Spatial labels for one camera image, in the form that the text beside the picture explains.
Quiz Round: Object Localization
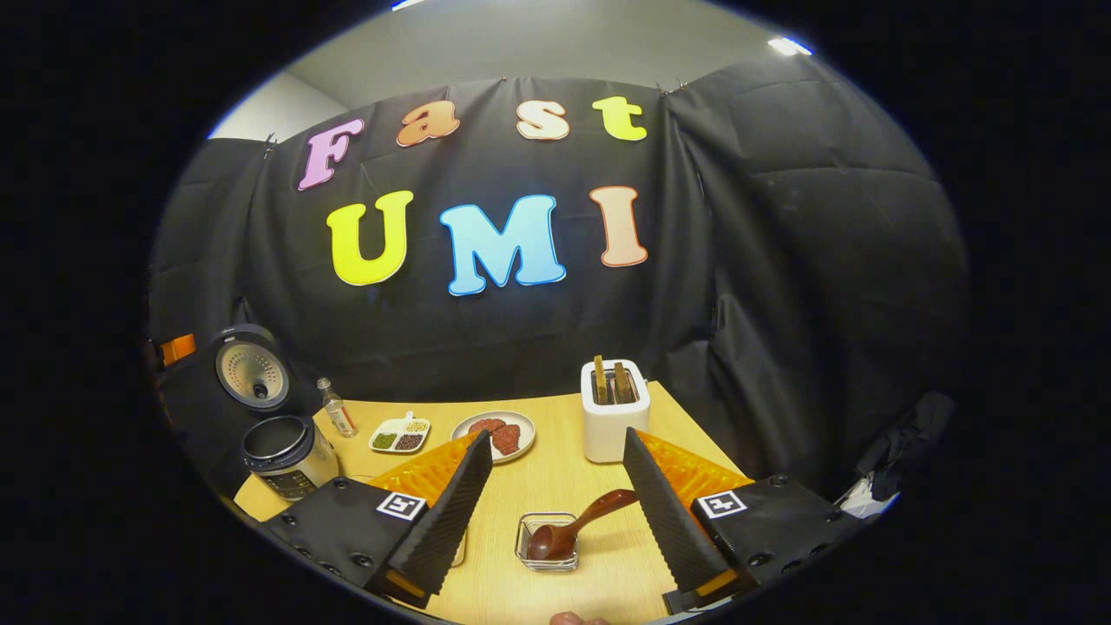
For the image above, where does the dark grey rice cooker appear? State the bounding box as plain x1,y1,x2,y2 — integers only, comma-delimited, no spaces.
211,324,341,504

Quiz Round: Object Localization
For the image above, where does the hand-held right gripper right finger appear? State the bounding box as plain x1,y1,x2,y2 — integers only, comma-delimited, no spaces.
622,427,860,615

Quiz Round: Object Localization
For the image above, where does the white cloth pile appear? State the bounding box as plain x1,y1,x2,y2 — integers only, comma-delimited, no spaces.
838,476,899,519

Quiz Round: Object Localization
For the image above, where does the brown wooden spoon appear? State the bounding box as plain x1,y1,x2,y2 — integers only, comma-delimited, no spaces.
526,489,639,562

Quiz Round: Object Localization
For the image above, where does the black backdrop cloth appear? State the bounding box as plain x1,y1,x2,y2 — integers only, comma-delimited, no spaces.
148,59,971,500

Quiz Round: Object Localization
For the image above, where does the white divided bean dish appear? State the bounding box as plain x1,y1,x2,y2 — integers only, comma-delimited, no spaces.
368,411,431,455

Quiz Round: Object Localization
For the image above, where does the dark cloth pile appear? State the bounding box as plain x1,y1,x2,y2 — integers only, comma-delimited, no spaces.
859,392,956,500

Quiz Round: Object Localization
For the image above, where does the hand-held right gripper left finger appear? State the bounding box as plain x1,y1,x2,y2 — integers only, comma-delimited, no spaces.
259,430,494,609

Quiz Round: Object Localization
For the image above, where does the small clear bottle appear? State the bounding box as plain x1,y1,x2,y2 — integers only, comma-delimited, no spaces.
316,378,358,438

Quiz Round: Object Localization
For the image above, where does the white round plate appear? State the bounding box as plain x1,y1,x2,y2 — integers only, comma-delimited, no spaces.
450,410,536,464

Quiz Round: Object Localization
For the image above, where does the white toaster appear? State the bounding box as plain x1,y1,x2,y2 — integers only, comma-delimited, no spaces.
580,359,651,464

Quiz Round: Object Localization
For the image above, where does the clear wire chopstick holder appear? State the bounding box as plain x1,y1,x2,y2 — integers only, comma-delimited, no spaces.
515,512,580,572

